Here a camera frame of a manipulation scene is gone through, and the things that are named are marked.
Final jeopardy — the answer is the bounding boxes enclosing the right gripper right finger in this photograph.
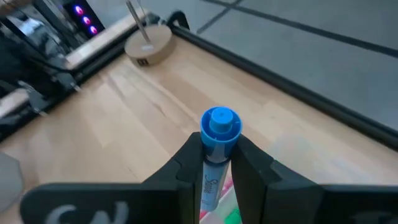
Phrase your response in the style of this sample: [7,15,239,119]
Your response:
[231,134,398,224]

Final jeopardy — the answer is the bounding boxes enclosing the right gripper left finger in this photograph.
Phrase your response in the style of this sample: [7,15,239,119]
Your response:
[20,132,205,224]

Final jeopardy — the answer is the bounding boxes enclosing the green marker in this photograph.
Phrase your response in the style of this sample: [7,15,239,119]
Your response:
[223,207,243,224]

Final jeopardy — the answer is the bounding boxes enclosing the light blue marker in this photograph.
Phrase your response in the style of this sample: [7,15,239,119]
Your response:
[200,106,244,213]

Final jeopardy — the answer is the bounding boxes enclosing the black computer purple lights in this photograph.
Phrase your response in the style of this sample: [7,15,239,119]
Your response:
[63,0,106,40]

